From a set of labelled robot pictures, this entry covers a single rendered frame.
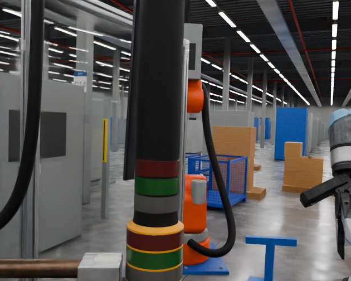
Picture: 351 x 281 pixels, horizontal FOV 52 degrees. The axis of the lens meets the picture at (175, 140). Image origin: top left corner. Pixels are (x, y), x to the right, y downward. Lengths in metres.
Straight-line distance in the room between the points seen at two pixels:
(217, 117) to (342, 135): 10.09
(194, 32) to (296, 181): 6.10
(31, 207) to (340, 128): 0.85
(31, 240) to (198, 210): 3.18
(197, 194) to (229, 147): 4.28
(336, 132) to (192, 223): 3.35
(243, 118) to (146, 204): 10.54
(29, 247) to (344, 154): 0.87
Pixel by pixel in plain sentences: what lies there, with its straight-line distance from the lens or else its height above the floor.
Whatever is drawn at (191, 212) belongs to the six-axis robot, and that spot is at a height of 0.63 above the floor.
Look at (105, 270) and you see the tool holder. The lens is 0.28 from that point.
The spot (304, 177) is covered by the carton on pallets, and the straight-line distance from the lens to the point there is 9.48.
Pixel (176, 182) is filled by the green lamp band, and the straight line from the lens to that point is 0.26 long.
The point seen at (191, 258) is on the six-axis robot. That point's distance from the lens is 4.25.
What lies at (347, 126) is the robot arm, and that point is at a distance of 0.96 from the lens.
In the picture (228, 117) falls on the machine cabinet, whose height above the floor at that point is 1.84.
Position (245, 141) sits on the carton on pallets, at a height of 1.26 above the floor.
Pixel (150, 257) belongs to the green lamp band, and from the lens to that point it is 0.26.
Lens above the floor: 1.66
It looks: 3 degrees down
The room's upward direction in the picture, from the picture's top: 2 degrees clockwise
